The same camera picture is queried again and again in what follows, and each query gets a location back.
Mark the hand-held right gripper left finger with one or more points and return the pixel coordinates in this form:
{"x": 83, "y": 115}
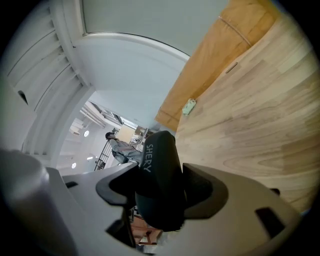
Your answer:
{"x": 100, "y": 225}

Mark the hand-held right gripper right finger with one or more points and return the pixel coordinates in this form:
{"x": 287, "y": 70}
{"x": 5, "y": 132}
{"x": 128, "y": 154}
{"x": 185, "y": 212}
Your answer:
{"x": 237, "y": 225}

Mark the black glasses case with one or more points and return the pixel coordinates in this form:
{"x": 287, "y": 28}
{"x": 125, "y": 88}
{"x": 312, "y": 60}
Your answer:
{"x": 162, "y": 180}

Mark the small brown wooden stool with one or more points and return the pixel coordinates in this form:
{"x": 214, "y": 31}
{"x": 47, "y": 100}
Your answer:
{"x": 147, "y": 235}

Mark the black metal railing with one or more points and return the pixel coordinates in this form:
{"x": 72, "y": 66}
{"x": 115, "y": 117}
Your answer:
{"x": 102, "y": 155}

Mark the green wet wipes packet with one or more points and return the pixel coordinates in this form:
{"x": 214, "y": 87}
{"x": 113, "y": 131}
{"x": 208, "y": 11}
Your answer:
{"x": 189, "y": 107}

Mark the round white wall lamp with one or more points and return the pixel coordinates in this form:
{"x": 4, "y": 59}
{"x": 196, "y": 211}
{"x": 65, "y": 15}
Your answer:
{"x": 73, "y": 165}
{"x": 86, "y": 133}

